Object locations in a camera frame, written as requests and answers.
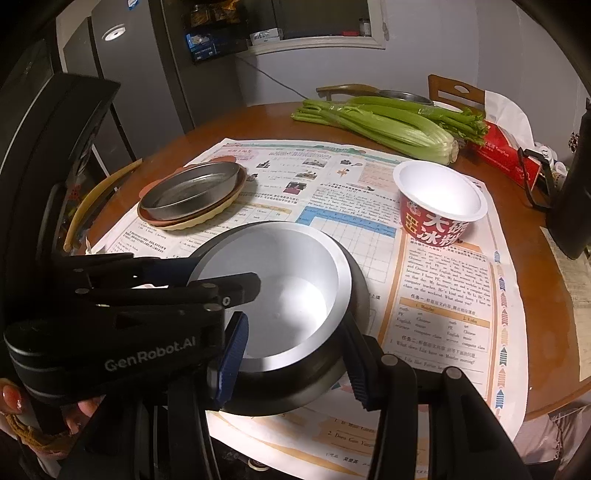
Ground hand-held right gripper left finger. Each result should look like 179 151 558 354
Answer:
60 311 250 480

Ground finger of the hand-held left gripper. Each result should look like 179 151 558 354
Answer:
53 251 197 296
76 272 263 319

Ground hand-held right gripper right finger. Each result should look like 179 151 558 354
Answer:
339 318 522 480

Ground small white bowl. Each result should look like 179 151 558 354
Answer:
187 222 352 374

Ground terracotta pink plate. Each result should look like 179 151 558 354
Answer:
137 159 247 228

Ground beige plate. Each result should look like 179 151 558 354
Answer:
147 173 250 232

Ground stainless steel bowl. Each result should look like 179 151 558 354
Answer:
191 226 372 416

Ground round metal plate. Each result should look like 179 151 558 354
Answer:
139 161 241 221

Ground person's left hand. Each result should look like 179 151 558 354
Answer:
0 378 105 444

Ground wooden chair curved back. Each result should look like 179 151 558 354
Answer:
64 158 143 254
316 84 384 102

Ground printed newspaper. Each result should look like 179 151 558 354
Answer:
85 138 529 476

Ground red printed paper bowl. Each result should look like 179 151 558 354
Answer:
392 160 489 247

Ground grey refrigerator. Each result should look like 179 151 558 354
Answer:
58 0 245 176

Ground person's light clothing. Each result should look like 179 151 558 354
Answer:
510 399 589 469

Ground white paper sheet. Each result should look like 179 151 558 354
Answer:
540 226 591 384

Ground blue box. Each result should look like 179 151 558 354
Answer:
185 31 218 63

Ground celery bunch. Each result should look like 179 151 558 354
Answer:
291 99 460 166
344 95 489 146

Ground white flat box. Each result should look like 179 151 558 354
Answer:
249 28 283 45

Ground small steel basin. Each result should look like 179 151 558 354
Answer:
378 90 435 106

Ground red tissue packet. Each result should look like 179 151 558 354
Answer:
468 120 548 190

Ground wooden chair cutout back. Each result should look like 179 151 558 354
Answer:
427 75 485 109

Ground white tissue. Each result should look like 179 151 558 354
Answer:
485 90 536 148

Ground brown woven bracelet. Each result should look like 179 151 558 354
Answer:
4 411 70 457

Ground thin black cable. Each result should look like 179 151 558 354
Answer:
236 54 308 101

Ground window with white frame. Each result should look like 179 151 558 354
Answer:
235 0 386 56

